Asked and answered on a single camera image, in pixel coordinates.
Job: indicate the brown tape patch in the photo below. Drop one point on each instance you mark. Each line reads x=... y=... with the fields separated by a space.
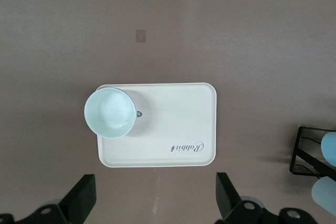
x=141 y=36

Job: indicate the light blue cup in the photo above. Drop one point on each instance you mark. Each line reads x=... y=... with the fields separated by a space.
x=329 y=149

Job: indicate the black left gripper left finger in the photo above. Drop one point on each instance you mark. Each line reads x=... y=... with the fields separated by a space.
x=78 y=197

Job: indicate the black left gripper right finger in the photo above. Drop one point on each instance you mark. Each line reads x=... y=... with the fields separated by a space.
x=228 y=197

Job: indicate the white bowl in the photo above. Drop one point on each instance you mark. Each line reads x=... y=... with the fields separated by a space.
x=110 y=111

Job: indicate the beige rabbit print tray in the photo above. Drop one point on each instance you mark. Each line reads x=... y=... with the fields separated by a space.
x=170 y=119

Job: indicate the grey cup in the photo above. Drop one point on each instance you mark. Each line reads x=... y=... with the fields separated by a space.
x=325 y=195

